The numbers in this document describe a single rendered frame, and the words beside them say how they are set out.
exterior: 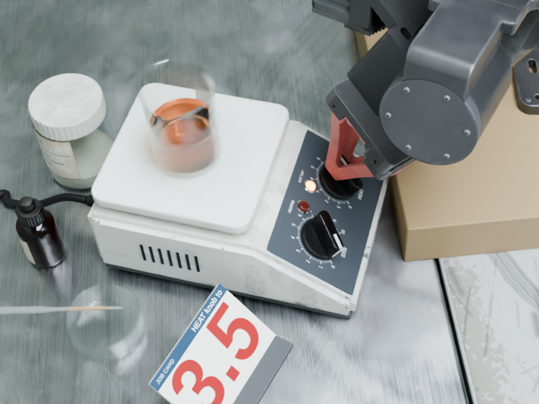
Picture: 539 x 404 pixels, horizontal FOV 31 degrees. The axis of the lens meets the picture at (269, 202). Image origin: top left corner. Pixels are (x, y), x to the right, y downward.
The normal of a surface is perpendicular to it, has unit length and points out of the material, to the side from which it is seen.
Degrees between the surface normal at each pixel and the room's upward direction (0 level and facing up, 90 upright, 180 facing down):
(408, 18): 30
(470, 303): 0
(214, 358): 40
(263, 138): 0
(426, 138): 83
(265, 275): 90
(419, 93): 83
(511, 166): 0
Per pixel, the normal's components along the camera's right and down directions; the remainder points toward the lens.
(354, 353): -0.04, -0.61
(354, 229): 0.44, -0.44
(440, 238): 0.09, 0.78
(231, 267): -0.27, 0.77
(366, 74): -0.69, 0.40
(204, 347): 0.53, -0.23
